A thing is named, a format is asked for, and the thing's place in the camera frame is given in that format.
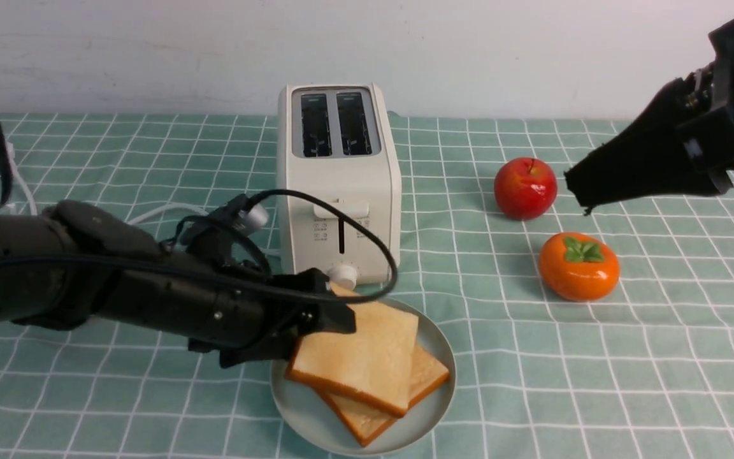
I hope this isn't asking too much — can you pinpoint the white toaster power cable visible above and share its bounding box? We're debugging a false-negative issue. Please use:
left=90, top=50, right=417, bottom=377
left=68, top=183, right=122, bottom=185
left=4, top=143, right=282, bottom=258

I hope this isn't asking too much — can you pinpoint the white toaster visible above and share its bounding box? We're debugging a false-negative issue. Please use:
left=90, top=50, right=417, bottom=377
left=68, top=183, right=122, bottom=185
left=276, top=84, right=403, bottom=289

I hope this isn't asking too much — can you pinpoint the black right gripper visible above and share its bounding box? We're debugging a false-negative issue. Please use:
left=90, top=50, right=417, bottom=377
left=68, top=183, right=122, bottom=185
left=563, top=18, right=734, bottom=214

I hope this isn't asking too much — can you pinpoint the orange persimmon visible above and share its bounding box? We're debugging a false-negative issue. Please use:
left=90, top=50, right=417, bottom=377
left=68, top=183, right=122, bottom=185
left=538, top=232, right=621, bottom=302

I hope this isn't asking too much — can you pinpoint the red apple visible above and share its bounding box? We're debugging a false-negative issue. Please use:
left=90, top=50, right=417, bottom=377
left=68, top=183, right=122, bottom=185
left=493, top=157, right=558, bottom=221

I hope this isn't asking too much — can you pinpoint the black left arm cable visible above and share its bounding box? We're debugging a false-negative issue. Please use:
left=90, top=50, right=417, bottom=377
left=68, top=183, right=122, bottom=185
left=0, top=113, right=399, bottom=304

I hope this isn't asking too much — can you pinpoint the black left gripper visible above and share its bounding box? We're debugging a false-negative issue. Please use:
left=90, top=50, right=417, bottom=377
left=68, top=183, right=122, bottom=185
left=187, top=291, right=357, bottom=368

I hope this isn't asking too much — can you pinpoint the toast slice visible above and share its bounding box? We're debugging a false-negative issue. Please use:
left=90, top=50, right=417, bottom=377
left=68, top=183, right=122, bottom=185
left=315, top=345, right=450, bottom=448
left=285, top=302, right=419, bottom=418

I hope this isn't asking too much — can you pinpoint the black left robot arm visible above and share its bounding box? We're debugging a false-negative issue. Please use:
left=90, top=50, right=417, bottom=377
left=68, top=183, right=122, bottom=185
left=0, top=200, right=356, bottom=368

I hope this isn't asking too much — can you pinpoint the pale green round plate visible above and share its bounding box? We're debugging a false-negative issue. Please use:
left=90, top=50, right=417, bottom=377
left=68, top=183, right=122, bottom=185
left=270, top=298, right=457, bottom=458

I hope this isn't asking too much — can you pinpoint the green checkered tablecloth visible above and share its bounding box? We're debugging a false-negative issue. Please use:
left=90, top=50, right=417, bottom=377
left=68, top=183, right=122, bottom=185
left=0, top=114, right=734, bottom=458

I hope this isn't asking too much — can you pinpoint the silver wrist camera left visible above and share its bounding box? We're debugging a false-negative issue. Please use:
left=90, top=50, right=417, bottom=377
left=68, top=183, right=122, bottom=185
left=225, top=194, right=270, bottom=236

